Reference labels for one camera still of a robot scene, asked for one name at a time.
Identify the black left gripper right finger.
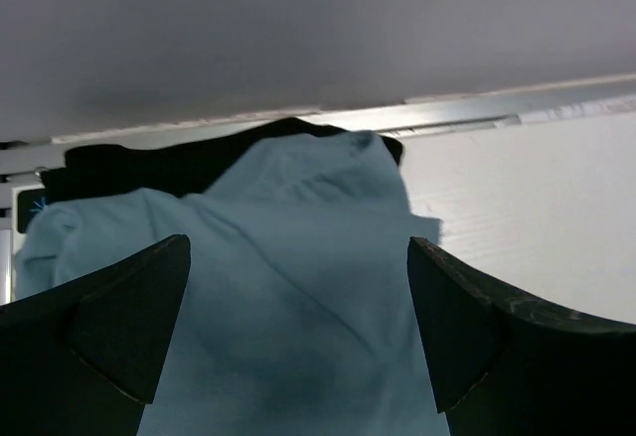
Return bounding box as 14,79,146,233
407,237,635,436

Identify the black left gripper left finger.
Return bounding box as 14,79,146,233
1,235,191,436

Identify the teal blue t shirt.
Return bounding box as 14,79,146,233
15,131,448,435

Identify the black t shirt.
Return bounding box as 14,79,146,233
17,116,404,233

